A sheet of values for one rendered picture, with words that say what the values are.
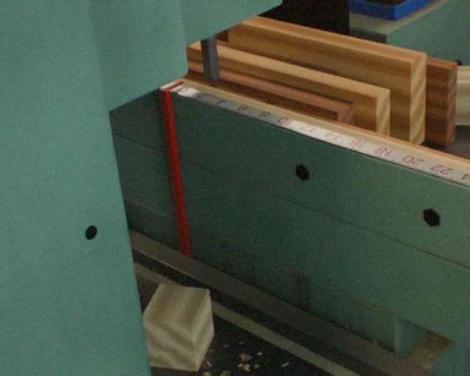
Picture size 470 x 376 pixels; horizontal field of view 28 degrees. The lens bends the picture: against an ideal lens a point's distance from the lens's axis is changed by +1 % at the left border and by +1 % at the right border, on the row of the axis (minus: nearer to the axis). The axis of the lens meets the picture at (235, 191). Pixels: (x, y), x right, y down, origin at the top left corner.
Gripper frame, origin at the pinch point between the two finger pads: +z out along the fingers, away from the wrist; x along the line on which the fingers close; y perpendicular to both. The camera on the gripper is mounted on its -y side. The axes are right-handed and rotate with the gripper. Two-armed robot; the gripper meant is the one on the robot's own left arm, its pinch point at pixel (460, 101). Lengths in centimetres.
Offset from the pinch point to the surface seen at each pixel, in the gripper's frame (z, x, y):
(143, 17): 37, -14, -59
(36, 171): 49, -18, -62
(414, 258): 39, -29, -42
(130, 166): 40, -1, -41
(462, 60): 13.6, -14.8, -28.3
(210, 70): 32, -8, -46
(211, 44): 31, -8, -48
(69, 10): 42, -18, -66
